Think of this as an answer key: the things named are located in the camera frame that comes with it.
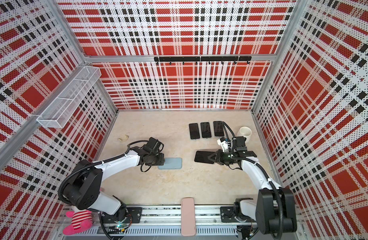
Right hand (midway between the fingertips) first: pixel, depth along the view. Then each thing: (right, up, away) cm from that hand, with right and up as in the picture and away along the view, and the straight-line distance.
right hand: (210, 159), depth 80 cm
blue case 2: (-9, +14, +28) cm, 33 cm away
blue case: (-23, -6, +13) cm, 27 cm away
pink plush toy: (-61, -25, -13) cm, 67 cm away
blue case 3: (0, +15, +33) cm, 37 cm away
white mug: (+28, +13, +22) cm, 38 cm away
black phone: (-4, -1, +11) cm, 11 cm away
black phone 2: (+1, +14, +31) cm, 34 cm away
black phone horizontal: (-8, +12, +31) cm, 34 cm away
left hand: (-29, -4, +9) cm, 31 cm away
